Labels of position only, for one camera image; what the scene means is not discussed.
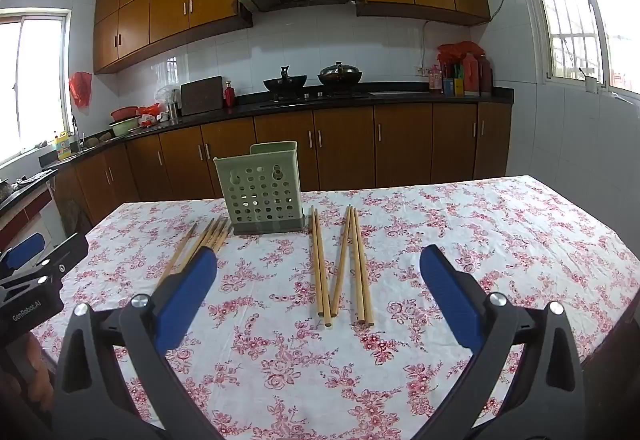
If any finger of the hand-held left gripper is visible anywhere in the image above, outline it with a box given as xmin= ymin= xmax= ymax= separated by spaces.
xmin=0 ymin=233 xmax=47 ymax=277
xmin=27 ymin=233 xmax=90 ymax=293

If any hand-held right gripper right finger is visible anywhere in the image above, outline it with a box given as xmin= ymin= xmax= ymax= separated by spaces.
xmin=419 ymin=244 xmax=587 ymax=440

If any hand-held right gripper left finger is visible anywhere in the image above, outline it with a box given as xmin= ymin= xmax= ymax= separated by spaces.
xmin=51 ymin=246 xmax=221 ymax=440

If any green perforated utensil holder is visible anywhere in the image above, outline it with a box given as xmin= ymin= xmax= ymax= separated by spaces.
xmin=213 ymin=141 xmax=307 ymax=237

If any person's left hand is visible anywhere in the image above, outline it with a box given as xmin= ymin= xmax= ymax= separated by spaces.
xmin=0 ymin=332 xmax=55 ymax=426

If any dark side counter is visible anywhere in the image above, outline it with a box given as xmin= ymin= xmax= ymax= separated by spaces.
xmin=0 ymin=167 xmax=61 ymax=251

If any yellow detergent bottle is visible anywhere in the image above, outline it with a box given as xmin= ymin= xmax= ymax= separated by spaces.
xmin=54 ymin=131 xmax=73 ymax=161

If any floral red white tablecloth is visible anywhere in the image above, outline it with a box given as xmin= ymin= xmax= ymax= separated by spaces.
xmin=30 ymin=175 xmax=640 ymax=440

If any green basin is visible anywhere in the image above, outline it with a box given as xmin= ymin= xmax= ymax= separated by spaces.
xmin=109 ymin=117 xmax=142 ymax=137

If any red and white bag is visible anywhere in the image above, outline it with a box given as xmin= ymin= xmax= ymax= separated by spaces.
xmin=137 ymin=102 xmax=163 ymax=127

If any row of lower wooden cabinets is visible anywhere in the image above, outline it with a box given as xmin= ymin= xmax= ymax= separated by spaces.
xmin=50 ymin=102 xmax=513 ymax=225

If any black kitchen countertop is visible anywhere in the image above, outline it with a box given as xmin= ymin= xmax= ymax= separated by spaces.
xmin=42 ymin=87 xmax=516 ymax=171

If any dark cutting board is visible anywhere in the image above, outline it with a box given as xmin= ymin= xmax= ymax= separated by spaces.
xmin=180 ymin=76 xmax=224 ymax=117

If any large red bottle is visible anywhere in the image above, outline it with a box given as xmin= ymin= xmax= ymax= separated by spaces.
xmin=462 ymin=54 xmax=481 ymax=96

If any dark red bottle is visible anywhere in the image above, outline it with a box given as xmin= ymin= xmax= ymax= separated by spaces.
xmin=478 ymin=54 xmax=493 ymax=95

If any black gas stove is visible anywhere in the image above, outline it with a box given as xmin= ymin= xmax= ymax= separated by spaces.
xmin=260 ymin=90 xmax=371 ymax=103

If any dark pot with lid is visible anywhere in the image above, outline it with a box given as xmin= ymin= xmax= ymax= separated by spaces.
xmin=317 ymin=62 xmax=363 ymax=86

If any red plastic bag on wall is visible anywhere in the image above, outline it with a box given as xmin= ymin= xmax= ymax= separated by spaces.
xmin=69 ymin=72 xmax=93 ymax=108

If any sliding window with white frame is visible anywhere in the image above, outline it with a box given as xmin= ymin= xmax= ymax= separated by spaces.
xmin=0 ymin=8 xmax=73 ymax=165

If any black wok with handle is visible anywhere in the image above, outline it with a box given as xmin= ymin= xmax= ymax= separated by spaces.
xmin=263 ymin=66 xmax=308 ymax=93

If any white wall cable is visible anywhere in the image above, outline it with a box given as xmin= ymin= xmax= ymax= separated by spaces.
xmin=419 ymin=0 xmax=516 ymax=75

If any barred window with white frame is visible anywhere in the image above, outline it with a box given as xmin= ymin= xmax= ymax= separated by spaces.
xmin=505 ymin=0 xmax=640 ymax=100

